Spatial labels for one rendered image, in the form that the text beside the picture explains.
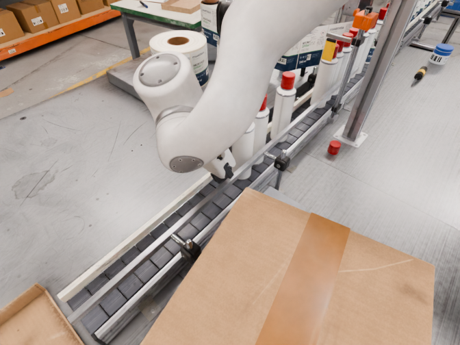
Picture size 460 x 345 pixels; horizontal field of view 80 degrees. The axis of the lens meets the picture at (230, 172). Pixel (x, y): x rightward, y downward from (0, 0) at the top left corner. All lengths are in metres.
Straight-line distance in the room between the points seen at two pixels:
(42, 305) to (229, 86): 0.57
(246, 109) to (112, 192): 0.56
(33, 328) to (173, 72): 0.55
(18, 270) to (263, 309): 0.60
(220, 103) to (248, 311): 0.22
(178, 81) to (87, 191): 0.54
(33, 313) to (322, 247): 0.57
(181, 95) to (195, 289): 0.24
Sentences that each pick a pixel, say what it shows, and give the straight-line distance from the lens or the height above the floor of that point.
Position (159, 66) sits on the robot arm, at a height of 1.24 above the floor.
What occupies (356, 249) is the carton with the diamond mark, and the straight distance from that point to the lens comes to 0.36.
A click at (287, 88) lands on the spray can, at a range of 0.74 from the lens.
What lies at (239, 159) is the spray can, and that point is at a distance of 0.66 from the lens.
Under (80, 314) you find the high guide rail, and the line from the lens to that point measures 0.52.
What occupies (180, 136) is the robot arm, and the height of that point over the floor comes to 1.20.
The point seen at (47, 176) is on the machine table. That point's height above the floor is 0.83.
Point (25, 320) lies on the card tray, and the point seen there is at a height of 0.83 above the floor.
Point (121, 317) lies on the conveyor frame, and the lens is 0.60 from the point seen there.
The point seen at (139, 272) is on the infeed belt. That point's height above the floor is 0.88.
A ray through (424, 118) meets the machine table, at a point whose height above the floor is 0.83.
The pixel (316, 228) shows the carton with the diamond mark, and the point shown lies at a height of 1.12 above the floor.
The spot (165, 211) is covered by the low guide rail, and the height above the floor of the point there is 0.91.
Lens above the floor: 1.42
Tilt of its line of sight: 47 degrees down
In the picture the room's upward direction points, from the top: straight up
